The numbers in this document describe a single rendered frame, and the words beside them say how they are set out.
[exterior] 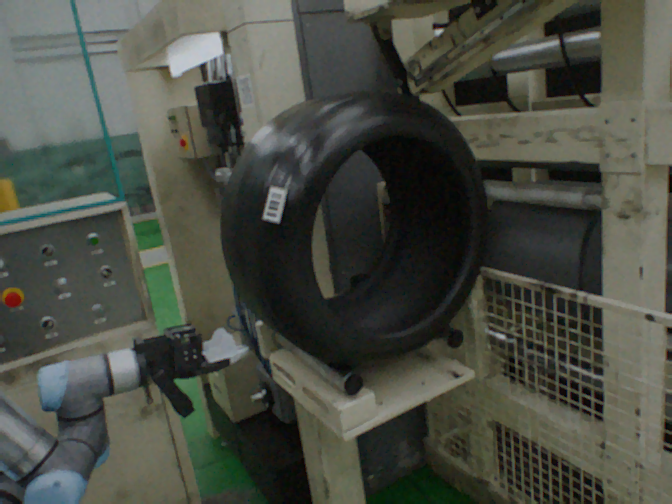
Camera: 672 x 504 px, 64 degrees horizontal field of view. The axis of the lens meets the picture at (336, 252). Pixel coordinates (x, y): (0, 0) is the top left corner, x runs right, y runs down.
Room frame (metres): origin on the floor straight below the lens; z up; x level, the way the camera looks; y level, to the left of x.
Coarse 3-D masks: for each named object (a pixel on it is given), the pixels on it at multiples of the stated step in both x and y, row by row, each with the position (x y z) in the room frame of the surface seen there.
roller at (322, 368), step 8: (280, 336) 1.25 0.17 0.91; (280, 344) 1.26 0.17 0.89; (288, 344) 1.21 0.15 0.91; (296, 352) 1.17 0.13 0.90; (304, 352) 1.14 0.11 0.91; (304, 360) 1.13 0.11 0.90; (312, 360) 1.10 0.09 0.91; (320, 360) 1.08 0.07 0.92; (320, 368) 1.06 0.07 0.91; (328, 368) 1.04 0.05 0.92; (336, 368) 1.03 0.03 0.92; (344, 368) 1.02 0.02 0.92; (328, 376) 1.03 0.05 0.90; (336, 376) 1.01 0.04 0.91; (344, 376) 0.99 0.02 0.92; (352, 376) 0.98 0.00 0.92; (360, 376) 0.99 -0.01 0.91; (336, 384) 1.01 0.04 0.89; (344, 384) 0.98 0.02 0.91; (352, 384) 0.98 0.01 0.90; (360, 384) 0.99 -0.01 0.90; (352, 392) 0.98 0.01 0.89
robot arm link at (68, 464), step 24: (0, 408) 0.70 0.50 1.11; (0, 432) 0.68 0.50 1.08; (24, 432) 0.70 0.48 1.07; (48, 432) 0.73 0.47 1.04; (0, 456) 0.67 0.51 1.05; (24, 456) 0.68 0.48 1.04; (48, 456) 0.69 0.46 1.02; (72, 456) 0.72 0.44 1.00; (24, 480) 0.68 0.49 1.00; (48, 480) 0.67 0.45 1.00; (72, 480) 0.68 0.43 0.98
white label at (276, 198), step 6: (270, 192) 0.95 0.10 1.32; (276, 192) 0.94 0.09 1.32; (282, 192) 0.93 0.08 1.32; (270, 198) 0.94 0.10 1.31; (276, 198) 0.93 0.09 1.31; (282, 198) 0.92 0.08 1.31; (270, 204) 0.94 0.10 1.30; (276, 204) 0.93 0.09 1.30; (282, 204) 0.92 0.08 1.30; (270, 210) 0.93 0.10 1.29; (276, 210) 0.92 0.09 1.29; (264, 216) 0.94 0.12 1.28; (270, 216) 0.93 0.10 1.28; (276, 216) 0.92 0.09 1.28; (276, 222) 0.92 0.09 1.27
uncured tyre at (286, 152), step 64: (320, 128) 0.99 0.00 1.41; (384, 128) 1.03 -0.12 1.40; (448, 128) 1.11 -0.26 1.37; (256, 192) 0.98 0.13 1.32; (320, 192) 0.95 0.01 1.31; (448, 192) 1.30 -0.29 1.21; (256, 256) 0.94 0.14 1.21; (384, 256) 1.36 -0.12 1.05; (448, 256) 1.27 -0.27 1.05; (320, 320) 0.94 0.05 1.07; (384, 320) 1.24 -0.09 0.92; (448, 320) 1.09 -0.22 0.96
